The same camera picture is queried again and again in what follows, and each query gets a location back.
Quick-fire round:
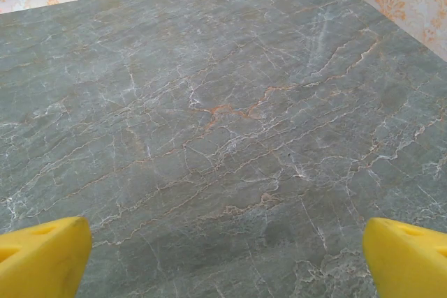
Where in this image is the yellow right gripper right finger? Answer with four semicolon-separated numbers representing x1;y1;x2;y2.
362;217;447;298

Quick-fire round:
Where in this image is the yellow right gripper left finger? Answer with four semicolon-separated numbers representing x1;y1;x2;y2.
0;216;93;298

